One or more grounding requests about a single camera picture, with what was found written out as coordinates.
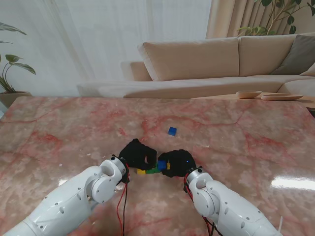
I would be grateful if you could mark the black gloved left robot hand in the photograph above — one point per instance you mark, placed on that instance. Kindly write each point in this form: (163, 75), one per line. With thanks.
(135, 155)

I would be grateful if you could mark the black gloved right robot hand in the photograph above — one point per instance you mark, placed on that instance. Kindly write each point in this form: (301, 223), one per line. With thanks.
(180, 163)

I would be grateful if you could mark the yellow toy brick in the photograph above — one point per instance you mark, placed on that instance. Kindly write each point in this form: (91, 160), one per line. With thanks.
(141, 171)
(168, 165)

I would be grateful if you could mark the blue toy brick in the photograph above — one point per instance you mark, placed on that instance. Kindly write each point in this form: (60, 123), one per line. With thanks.
(172, 131)
(162, 165)

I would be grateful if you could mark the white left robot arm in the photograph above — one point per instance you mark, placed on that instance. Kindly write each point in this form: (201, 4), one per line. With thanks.
(73, 201)

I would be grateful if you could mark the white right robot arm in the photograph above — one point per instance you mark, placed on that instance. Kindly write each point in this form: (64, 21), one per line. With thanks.
(221, 204)

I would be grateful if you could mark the round wooden bowl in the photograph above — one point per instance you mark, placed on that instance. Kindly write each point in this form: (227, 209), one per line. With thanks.
(249, 94)

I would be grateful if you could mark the beige fabric sofa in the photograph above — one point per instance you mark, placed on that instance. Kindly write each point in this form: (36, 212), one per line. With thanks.
(192, 61)

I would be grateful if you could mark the flat wooden plate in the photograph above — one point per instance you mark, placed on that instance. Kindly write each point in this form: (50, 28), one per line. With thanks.
(281, 97)

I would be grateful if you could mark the white sheer curtain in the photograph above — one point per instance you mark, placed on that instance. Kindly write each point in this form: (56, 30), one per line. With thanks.
(98, 37)

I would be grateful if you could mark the beige plant pot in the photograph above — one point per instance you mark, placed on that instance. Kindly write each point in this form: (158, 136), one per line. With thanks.
(12, 98)

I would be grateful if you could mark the large-leaf green houseplant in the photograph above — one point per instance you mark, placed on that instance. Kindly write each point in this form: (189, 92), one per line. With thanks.
(17, 64)

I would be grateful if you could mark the beige drape curtain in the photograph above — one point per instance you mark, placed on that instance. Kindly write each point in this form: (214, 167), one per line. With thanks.
(226, 19)

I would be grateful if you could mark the beige sofa cushion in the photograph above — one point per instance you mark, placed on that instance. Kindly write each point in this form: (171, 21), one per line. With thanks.
(309, 71)

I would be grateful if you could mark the grey sofa cushion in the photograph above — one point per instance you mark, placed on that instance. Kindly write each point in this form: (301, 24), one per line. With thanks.
(297, 56)

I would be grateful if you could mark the tall leafy branch plant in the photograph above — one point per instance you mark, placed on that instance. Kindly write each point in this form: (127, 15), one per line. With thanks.
(290, 19)

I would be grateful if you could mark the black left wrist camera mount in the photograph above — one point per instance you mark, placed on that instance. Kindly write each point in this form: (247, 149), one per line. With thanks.
(124, 178)

